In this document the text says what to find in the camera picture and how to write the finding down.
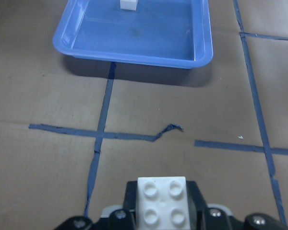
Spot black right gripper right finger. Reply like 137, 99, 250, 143
186, 181, 228, 230

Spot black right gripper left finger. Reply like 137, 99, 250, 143
108, 181, 138, 230

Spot white building block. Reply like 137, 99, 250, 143
136, 176, 191, 230
120, 0, 138, 11

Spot blue plastic tray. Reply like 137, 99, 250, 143
53, 0, 213, 69

